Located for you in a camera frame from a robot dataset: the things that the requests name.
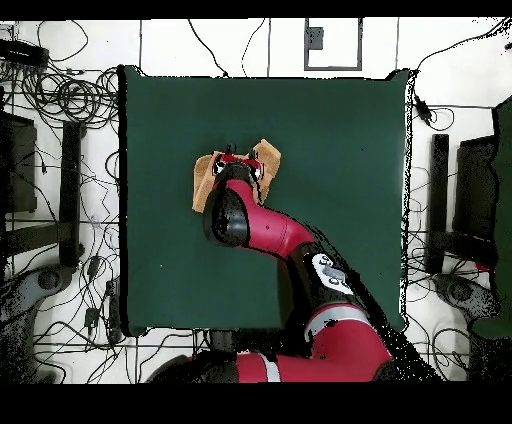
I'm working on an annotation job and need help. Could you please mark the tan terry towel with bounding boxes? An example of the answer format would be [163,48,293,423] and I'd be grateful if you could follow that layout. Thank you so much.
[191,138,282,214]

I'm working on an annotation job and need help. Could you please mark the dark green table cloth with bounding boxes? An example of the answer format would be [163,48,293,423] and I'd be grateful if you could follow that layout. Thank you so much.
[117,63,413,339]

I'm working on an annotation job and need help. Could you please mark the black metal stand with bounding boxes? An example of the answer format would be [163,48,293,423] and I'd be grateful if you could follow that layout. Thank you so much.
[4,120,86,268]
[424,133,497,277]

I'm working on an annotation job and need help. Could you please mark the black power adapter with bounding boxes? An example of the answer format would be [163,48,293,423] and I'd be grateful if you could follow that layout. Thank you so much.
[413,95,435,125]

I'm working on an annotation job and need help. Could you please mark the dark boxy object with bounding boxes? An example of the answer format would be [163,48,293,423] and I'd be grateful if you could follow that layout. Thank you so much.
[0,111,38,214]
[453,135,499,241]

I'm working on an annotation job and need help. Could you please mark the grey chair base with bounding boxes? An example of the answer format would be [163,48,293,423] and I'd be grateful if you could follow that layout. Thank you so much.
[433,273,499,321]
[0,263,75,321]

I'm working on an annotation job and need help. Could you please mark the black power strip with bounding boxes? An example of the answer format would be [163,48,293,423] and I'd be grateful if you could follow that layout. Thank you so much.
[0,39,50,67]

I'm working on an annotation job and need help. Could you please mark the grey rectangular floor frame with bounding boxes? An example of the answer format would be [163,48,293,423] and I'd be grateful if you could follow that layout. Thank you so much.
[303,17,363,72]

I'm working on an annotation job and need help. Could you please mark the coiled black cables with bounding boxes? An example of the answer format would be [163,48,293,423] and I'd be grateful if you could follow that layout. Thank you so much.
[23,67,119,125]

